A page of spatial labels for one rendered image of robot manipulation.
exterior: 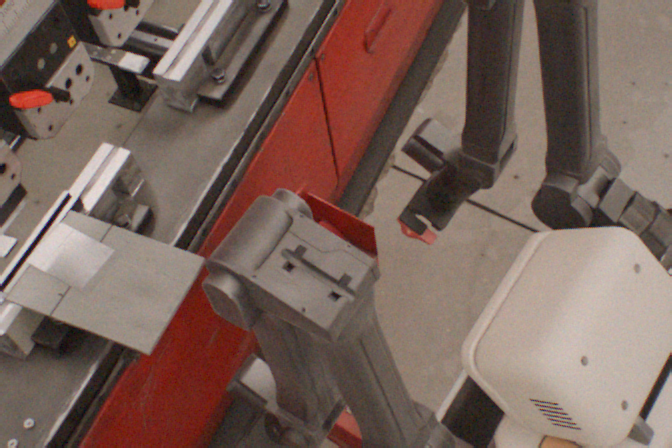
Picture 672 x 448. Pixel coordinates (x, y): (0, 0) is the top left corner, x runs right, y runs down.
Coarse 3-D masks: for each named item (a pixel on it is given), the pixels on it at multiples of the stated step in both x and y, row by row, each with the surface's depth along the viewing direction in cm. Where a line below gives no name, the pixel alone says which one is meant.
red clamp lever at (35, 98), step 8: (48, 88) 138; (56, 88) 138; (16, 96) 131; (24, 96) 131; (32, 96) 132; (40, 96) 134; (48, 96) 135; (56, 96) 137; (64, 96) 137; (16, 104) 131; (24, 104) 131; (32, 104) 132; (40, 104) 134
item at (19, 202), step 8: (16, 192) 146; (24, 192) 148; (8, 200) 145; (16, 200) 147; (24, 200) 150; (8, 208) 146; (16, 208) 148; (0, 216) 145; (8, 216) 146; (0, 224) 145; (8, 224) 148; (0, 232) 147
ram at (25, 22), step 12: (0, 0) 127; (36, 0) 133; (48, 0) 135; (24, 12) 132; (36, 12) 134; (24, 24) 132; (12, 36) 131; (24, 36) 133; (0, 48) 130; (12, 48) 132; (0, 60) 130
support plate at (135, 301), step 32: (96, 224) 157; (128, 256) 153; (160, 256) 152; (192, 256) 151; (32, 288) 151; (64, 288) 151; (96, 288) 150; (128, 288) 149; (160, 288) 149; (64, 320) 148; (96, 320) 147; (128, 320) 146; (160, 320) 146
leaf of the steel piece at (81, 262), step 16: (80, 240) 155; (64, 256) 154; (80, 256) 153; (96, 256) 153; (112, 256) 151; (48, 272) 152; (64, 272) 152; (80, 272) 152; (96, 272) 149; (80, 288) 150
